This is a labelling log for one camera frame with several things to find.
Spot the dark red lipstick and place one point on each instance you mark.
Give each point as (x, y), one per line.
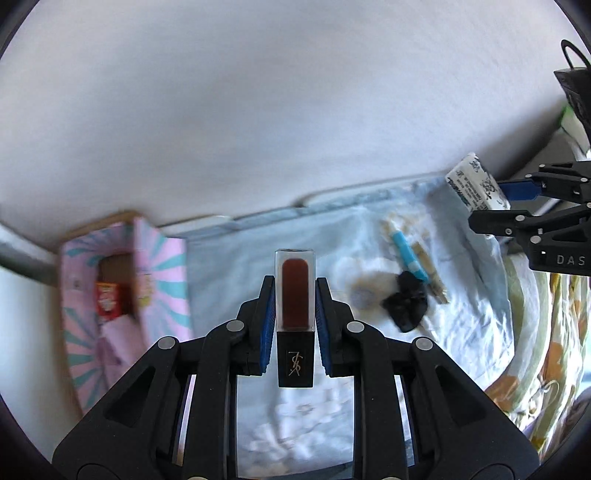
(295, 295)

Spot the blue tube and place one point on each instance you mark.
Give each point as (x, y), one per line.
(408, 254)

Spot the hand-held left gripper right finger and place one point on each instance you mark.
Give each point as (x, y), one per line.
(323, 327)

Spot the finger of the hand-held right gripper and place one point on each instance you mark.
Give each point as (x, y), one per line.
(498, 222)
(519, 189)

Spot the pink striped cardboard box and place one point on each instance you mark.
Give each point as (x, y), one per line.
(161, 277)

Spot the white box with black print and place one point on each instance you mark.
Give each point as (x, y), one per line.
(475, 182)

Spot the red box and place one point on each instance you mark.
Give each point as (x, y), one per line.
(111, 299)

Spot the beige slim bottle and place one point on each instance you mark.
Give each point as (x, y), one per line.
(431, 277)

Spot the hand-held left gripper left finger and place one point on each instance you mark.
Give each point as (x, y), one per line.
(268, 327)

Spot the floral yellow quilt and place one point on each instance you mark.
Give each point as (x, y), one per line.
(545, 360)

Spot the black bow hair clip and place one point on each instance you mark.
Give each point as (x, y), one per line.
(406, 302)

